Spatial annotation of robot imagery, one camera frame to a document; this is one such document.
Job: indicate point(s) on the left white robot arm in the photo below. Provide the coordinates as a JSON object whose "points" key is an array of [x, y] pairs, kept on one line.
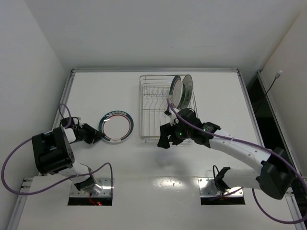
{"points": [[53, 153]]}

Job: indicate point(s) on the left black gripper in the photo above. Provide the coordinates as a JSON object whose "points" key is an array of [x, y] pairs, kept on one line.
{"points": [[87, 132]]}

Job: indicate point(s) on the wire dish rack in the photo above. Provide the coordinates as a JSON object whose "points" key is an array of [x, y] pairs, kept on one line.
{"points": [[153, 104]]}

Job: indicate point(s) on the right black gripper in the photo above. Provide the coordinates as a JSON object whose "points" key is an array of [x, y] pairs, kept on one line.
{"points": [[169, 133]]}

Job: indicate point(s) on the green red rim plate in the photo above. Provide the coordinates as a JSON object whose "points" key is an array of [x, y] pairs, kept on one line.
{"points": [[117, 126], [176, 92]]}

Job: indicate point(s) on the metal base plate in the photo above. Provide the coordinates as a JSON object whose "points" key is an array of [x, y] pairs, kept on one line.
{"points": [[102, 189], [208, 189]]}

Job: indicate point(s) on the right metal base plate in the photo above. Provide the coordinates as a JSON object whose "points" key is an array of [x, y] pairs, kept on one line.
{"points": [[208, 189]]}

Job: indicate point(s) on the white plate grey rim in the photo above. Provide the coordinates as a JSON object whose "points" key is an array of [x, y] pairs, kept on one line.
{"points": [[188, 83]]}

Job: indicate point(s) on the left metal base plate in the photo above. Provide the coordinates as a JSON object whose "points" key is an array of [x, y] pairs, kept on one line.
{"points": [[102, 189]]}

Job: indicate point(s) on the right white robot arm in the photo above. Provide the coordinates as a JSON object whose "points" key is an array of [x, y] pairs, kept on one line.
{"points": [[266, 171]]}

